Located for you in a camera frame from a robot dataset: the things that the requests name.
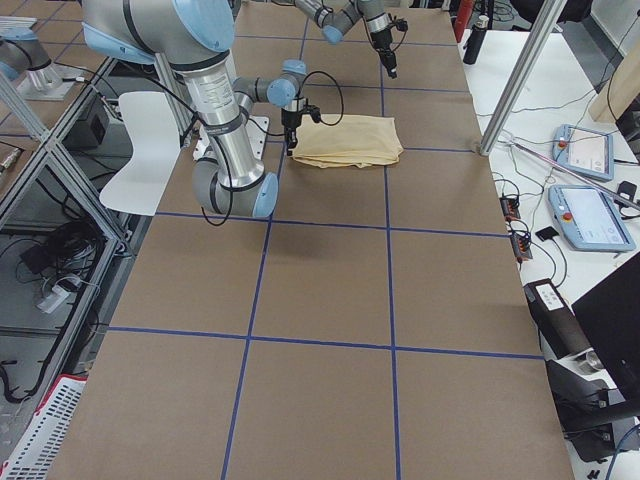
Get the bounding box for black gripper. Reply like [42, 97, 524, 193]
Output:
[281, 109, 305, 156]
[372, 30, 397, 79]

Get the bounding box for cream long-sleeve printed shirt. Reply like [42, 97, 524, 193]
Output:
[290, 115, 403, 168]

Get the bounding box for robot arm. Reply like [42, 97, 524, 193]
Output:
[81, 0, 307, 218]
[293, 0, 408, 79]

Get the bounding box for black water bottle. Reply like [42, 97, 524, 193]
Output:
[463, 15, 490, 65]

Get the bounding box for red cylinder bottle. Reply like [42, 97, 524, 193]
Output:
[453, 0, 475, 43]

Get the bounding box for white plastic chair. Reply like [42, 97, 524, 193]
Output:
[99, 91, 181, 216]

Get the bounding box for orange circuit board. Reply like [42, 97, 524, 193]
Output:
[499, 196, 521, 221]

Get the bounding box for far blue teach pendant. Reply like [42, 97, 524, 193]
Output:
[552, 124, 614, 181]

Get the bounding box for blue teach pendant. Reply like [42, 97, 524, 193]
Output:
[547, 185, 636, 252]
[552, 124, 614, 181]

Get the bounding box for near blue teach pendant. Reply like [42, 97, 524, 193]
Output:
[547, 185, 636, 252]

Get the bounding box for reacher grabber stick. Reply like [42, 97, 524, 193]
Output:
[499, 140, 639, 211]

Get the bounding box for white power strip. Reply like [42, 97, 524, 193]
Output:
[36, 285, 70, 314]

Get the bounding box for black monitor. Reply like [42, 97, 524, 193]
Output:
[572, 255, 639, 399]

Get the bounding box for white perforated basket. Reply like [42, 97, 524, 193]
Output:
[1, 374, 87, 479]

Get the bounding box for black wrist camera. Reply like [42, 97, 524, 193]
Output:
[303, 104, 322, 124]
[391, 17, 408, 33]

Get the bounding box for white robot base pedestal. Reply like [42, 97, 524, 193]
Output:
[192, 114, 271, 166]

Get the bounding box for aluminium frame post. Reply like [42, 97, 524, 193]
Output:
[479, 0, 567, 156]

